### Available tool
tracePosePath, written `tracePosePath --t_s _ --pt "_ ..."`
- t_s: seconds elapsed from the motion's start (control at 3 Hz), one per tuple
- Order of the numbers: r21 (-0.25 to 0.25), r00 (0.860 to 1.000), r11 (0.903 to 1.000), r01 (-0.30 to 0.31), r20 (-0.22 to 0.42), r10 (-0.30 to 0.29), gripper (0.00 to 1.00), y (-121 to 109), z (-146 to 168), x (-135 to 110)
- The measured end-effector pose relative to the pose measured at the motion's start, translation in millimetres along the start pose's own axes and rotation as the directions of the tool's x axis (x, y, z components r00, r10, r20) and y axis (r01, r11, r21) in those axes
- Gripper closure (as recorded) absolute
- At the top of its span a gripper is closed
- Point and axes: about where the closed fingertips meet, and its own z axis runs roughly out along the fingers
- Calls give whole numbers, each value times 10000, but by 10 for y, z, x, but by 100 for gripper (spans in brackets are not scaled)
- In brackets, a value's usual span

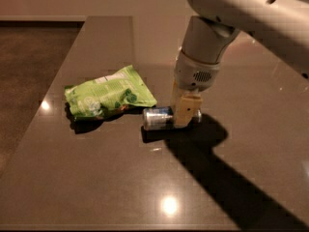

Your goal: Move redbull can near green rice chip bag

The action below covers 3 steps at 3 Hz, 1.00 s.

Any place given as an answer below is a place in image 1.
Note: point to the green rice chip bag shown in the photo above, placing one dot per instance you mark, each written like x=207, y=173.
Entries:
x=107, y=96

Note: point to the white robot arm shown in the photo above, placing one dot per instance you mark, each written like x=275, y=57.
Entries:
x=282, y=26

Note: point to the silver blue redbull can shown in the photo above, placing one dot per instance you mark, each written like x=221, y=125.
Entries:
x=159, y=119

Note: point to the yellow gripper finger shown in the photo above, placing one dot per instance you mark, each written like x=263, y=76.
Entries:
x=186, y=106
x=175, y=95

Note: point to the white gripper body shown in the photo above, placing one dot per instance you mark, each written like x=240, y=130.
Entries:
x=192, y=73

